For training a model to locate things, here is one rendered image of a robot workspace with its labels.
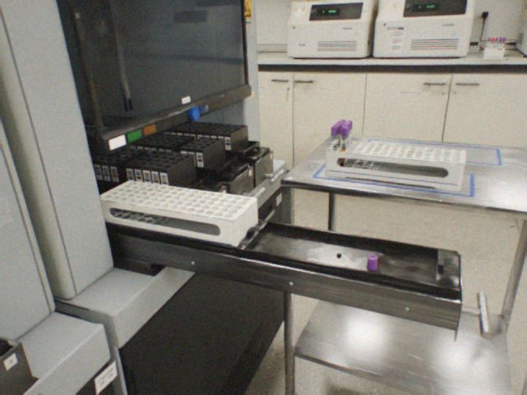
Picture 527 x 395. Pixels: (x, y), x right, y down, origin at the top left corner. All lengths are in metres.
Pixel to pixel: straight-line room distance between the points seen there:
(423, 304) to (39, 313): 0.58
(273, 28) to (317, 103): 0.97
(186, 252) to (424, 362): 0.81
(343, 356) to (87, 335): 0.78
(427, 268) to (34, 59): 0.66
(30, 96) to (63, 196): 0.16
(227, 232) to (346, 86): 2.36
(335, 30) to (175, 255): 2.39
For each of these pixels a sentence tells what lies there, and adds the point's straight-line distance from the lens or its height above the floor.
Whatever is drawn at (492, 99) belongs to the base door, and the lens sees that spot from 2.94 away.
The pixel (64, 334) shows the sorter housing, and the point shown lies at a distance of 0.74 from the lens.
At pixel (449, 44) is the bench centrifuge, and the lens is 2.90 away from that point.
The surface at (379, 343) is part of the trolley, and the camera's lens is 1.34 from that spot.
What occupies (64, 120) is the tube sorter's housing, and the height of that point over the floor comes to 1.03.
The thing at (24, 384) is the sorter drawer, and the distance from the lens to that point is 0.66.
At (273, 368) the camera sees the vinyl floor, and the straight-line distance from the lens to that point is 1.63.
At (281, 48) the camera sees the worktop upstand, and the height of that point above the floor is 0.94.
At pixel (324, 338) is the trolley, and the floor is 0.28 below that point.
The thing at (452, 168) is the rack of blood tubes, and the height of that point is 0.87.
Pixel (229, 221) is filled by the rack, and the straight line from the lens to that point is 0.69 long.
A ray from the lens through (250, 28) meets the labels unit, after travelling 1.30.
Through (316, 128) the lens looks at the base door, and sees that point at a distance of 3.08.
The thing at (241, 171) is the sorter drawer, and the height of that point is 0.81.
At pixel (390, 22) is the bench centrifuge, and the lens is 2.91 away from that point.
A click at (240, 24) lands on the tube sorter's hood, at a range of 1.21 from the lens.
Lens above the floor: 1.17
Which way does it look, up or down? 24 degrees down
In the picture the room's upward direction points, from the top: 2 degrees counter-clockwise
